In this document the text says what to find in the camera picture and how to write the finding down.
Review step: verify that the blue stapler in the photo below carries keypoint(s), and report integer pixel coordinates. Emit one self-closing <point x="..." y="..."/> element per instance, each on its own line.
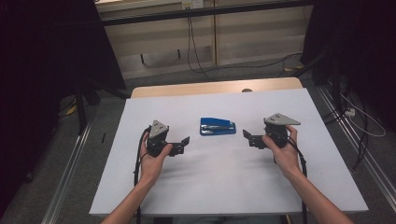
<point x="214" y="122"/>

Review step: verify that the white power strip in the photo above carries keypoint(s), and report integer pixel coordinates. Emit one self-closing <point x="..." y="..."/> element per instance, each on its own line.
<point x="350" y="112"/>

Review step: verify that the wooden table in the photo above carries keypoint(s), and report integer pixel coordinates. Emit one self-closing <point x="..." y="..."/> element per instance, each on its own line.
<point x="186" y="88"/>

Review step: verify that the small grey staple strip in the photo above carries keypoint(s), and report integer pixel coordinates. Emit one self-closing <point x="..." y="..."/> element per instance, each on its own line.
<point x="247" y="90"/>

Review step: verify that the black metal stand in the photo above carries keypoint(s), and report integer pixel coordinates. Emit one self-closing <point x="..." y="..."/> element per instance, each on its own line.
<point x="337" y="87"/>
<point x="81" y="109"/>

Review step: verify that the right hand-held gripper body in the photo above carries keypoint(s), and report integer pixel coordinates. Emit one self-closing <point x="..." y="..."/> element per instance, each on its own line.
<point x="275" y="130"/>

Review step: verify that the white table cover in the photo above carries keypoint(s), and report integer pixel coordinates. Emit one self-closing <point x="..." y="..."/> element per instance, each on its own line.
<point x="218" y="180"/>

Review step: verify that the yellow floor tape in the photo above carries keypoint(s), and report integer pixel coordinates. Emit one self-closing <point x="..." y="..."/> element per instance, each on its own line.
<point x="71" y="110"/>
<point x="298" y="67"/>

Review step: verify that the white wall socket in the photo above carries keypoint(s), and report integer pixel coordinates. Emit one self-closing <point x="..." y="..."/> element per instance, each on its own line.
<point x="196" y="3"/>

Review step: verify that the black metal crossbar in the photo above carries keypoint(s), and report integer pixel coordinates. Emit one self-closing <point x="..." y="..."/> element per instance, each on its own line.
<point x="155" y="17"/>

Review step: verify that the beige wooden cabinet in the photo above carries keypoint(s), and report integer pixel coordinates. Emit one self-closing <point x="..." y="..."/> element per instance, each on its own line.
<point x="162" y="34"/>

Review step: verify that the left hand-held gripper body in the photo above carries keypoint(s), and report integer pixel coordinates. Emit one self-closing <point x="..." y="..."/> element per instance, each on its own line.
<point x="158" y="130"/>

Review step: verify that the person's right hand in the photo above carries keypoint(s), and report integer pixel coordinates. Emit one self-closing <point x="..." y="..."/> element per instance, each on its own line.
<point x="288" y="158"/>

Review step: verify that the dark curtain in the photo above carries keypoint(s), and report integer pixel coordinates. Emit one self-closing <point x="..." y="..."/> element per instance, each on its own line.
<point x="37" y="62"/>
<point x="367" y="37"/>

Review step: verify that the aluminium floor rail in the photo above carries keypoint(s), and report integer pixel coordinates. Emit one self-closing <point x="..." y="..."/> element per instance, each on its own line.
<point x="67" y="177"/>
<point x="373" y="168"/>

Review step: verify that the person's left hand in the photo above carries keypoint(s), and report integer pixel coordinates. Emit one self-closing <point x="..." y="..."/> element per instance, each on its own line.
<point x="152" y="168"/>

